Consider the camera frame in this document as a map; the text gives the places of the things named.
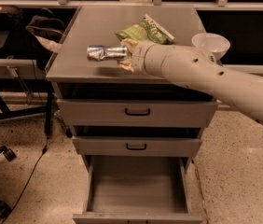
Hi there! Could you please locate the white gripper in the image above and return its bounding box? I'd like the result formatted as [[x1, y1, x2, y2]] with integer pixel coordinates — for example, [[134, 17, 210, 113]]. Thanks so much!
[[118, 38, 155, 74]]

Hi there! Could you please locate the silver redbull can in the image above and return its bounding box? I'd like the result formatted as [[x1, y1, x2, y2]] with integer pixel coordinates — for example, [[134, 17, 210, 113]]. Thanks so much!
[[87, 45, 129, 62]]

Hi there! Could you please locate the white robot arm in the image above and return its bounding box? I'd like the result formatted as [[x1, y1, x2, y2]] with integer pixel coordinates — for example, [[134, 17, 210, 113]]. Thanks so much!
[[121, 39, 263, 125]]

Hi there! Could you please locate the grey drawer cabinet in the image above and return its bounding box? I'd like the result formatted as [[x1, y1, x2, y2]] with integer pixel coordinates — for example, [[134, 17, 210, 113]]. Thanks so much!
[[45, 5, 230, 173]]

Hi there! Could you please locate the grey top drawer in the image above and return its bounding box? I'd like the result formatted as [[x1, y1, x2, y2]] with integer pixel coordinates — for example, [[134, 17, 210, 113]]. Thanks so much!
[[57, 99, 217, 128]]

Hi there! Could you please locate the grey drawer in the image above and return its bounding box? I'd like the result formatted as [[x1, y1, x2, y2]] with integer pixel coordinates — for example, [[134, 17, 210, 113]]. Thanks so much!
[[57, 99, 217, 128], [73, 156, 202, 224], [73, 136, 201, 158]]

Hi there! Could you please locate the grey middle drawer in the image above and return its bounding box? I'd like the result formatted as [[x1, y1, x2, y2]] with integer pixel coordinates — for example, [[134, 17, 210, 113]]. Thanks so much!
[[73, 136, 201, 158]]

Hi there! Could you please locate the grey bottom drawer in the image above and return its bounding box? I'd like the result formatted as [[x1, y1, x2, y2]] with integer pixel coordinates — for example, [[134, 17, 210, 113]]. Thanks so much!
[[73, 156, 202, 224]]

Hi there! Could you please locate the green chip bag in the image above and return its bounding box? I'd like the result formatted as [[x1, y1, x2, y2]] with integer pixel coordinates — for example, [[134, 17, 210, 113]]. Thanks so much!
[[115, 14, 174, 45]]

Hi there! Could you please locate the dark bag on desk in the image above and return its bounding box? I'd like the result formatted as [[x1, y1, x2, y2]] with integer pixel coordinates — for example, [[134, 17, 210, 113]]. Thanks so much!
[[25, 8, 65, 70]]

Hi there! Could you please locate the white bowl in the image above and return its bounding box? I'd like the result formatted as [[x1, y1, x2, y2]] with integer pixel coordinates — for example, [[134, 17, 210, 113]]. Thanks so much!
[[191, 33, 230, 61]]

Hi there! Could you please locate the black top drawer handle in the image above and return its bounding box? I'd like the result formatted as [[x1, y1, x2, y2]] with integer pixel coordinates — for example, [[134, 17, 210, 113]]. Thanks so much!
[[124, 108, 151, 117]]

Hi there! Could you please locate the black drawer handle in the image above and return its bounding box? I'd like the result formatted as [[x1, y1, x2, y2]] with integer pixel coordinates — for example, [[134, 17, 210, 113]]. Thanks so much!
[[124, 108, 151, 117], [126, 143, 147, 151]]

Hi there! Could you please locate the black middle drawer handle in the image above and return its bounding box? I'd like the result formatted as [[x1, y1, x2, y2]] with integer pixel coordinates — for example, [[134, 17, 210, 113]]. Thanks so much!
[[126, 143, 147, 151]]

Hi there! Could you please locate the black desk with frame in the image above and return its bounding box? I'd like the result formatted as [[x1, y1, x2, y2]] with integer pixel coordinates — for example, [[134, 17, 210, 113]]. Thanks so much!
[[0, 5, 53, 134]]

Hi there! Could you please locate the black floor cable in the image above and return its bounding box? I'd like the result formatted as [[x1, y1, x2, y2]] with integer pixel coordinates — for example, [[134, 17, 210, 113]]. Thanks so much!
[[0, 133, 50, 224]]

